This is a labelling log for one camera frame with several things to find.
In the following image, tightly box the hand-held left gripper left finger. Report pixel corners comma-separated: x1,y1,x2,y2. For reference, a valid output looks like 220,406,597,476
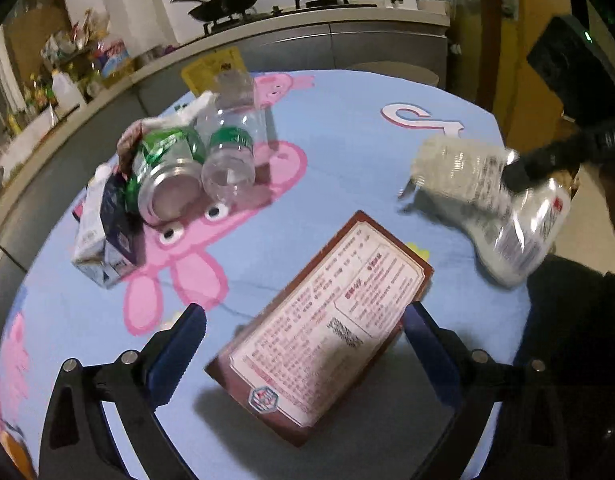
38,302,208,480

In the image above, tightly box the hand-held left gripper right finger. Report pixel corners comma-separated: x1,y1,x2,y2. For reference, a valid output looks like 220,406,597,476
402,301,571,480

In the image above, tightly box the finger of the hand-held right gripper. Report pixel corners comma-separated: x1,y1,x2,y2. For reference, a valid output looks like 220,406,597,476
502,117,615,193

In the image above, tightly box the brown printed carton box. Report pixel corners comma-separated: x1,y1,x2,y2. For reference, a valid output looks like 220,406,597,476
204,210,434,448

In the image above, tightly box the dark blue milk carton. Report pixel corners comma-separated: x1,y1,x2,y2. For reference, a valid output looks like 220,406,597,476
71,162,145,288

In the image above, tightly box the person's dark clothing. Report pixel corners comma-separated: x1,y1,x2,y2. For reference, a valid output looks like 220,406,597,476
512,255,615,480

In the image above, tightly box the green aluminium can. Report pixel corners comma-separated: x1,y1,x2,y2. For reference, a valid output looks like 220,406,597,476
128,127,208,226

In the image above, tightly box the round beige stool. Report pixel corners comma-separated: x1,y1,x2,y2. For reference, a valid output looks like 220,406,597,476
345,60,441,86

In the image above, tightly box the clear bottle with green label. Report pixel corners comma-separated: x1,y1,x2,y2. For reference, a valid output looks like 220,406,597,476
201,127,258,201

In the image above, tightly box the blue cartoon pig tablecloth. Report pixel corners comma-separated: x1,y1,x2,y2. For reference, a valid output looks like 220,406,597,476
0,70,538,480

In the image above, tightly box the grey kitchen counter cabinet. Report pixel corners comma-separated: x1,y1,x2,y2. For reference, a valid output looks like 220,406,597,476
0,7,451,271

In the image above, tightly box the white plastic jug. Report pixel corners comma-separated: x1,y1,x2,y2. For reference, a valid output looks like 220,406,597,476
52,71,83,108

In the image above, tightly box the yellow paper packet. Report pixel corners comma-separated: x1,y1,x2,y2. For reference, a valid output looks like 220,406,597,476
181,46,245,96

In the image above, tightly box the gas stove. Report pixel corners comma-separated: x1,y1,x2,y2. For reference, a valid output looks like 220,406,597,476
202,0,378,36

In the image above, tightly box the pile of snack packets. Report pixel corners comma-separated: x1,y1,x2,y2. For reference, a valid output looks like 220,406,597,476
41,8,113,68

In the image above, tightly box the black open wok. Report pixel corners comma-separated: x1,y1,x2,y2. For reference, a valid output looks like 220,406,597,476
170,0,263,23

